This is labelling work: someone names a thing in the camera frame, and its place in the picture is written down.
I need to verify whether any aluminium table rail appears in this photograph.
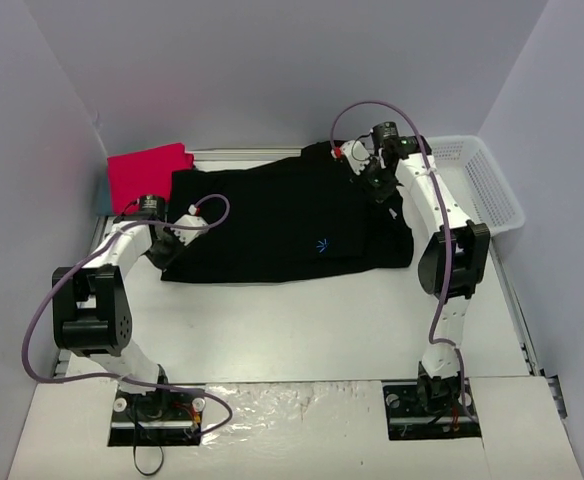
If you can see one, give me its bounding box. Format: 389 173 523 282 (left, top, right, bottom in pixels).
192 147 301 162

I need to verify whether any white plastic basket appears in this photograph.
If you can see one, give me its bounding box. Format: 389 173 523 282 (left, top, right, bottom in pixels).
427 135 525 237

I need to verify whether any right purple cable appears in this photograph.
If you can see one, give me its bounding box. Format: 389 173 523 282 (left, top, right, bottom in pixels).
329 101 477 421

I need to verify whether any folded red t shirt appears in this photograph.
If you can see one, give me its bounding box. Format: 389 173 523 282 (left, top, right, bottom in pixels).
107 143 194 214

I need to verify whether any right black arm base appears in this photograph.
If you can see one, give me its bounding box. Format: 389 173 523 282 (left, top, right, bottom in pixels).
382 381 482 441

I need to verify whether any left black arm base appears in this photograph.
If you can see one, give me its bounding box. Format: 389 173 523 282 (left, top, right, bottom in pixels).
107 388 206 447

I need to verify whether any black loop cable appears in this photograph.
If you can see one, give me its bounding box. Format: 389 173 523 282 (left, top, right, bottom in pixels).
131 442 166 475

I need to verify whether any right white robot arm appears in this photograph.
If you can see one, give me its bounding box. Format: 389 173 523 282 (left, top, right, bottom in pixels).
341 122 491 413

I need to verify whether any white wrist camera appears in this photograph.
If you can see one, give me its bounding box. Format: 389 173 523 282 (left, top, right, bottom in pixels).
168 204 210 247
331 140 371 176

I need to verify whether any purple cable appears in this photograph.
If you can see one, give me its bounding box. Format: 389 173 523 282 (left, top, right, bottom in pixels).
329 101 477 421
20 193 234 436

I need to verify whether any black t shirt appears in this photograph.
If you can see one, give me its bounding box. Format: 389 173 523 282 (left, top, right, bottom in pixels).
162 142 414 284

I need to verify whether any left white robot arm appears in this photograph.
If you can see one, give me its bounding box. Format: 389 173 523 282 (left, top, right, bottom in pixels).
52 195 185 418

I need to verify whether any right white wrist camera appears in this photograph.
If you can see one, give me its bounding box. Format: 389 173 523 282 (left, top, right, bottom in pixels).
331 140 371 176

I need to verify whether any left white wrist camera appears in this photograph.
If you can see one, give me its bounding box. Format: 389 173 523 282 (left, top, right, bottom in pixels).
168 204 210 247

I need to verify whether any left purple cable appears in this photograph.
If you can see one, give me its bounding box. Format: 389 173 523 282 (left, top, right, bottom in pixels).
20 193 234 436

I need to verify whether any folded teal t shirt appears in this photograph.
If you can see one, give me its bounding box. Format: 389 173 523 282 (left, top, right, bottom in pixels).
95 176 113 216

